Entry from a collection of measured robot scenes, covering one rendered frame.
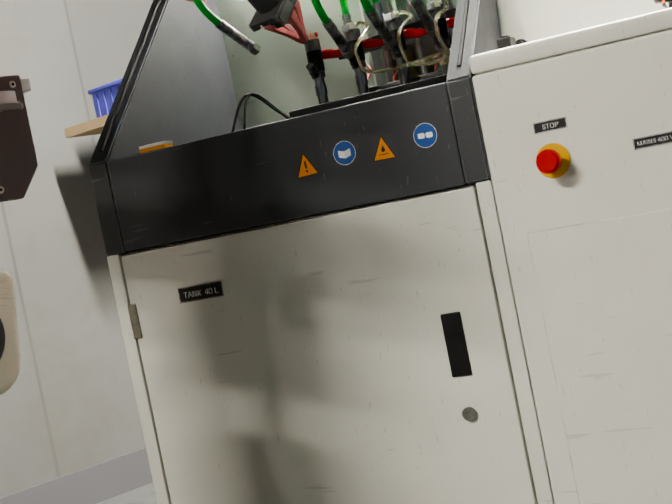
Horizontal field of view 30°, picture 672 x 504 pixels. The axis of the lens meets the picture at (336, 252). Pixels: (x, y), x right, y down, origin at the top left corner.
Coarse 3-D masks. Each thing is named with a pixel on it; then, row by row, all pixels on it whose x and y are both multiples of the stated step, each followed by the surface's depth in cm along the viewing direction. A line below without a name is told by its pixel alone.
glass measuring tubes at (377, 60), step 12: (384, 0) 247; (396, 0) 245; (384, 12) 247; (372, 24) 248; (372, 36) 248; (408, 48) 245; (432, 48) 246; (372, 60) 249; (384, 60) 250; (432, 60) 244; (384, 72) 250; (420, 72) 247
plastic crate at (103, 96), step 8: (120, 80) 395; (96, 88) 404; (104, 88) 401; (112, 88) 400; (96, 96) 406; (104, 96) 403; (112, 96) 400; (96, 104) 407; (104, 104) 404; (96, 112) 408; (104, 112) 405
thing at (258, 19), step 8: (248, 0) 216; (256, 0) 215; (264, 0) 214; (272, 0) 215; (280, 0) 216; (256, 8) 216; (264, 8) 216; (272, 8) 216; (280, 8) 215; (256, 16) 218; (264, 16) 216; (272, 16) 214; (256, 24) 216; (272, 24) 215
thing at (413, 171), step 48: (384, 96) 195; (432, 96) 192; (192, 144) 209; (240, 144) 205; (288, 144) 202; (144, 192) 213; (192, 192) 210; (240, 192) 206; (288, 192) 203; (336, 192) 200; (384, 192) 197; (144, 240) 214
